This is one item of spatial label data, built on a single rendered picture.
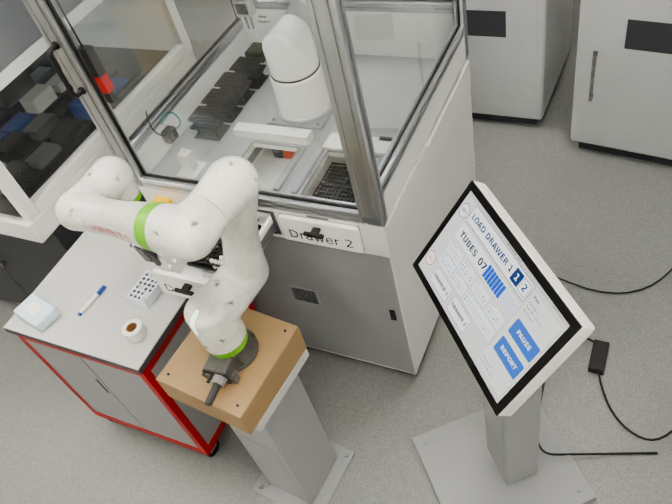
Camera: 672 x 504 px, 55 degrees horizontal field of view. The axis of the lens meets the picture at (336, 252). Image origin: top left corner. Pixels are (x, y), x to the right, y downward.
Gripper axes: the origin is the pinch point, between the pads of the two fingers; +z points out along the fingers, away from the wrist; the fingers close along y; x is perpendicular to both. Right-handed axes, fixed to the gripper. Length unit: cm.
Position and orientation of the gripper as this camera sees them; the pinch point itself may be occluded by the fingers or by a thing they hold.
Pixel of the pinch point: (163, 259)
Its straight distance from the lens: 205.5
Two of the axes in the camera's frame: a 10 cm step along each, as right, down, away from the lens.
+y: -3.9, 7.4, -5.5
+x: 9.0, 1.7, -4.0
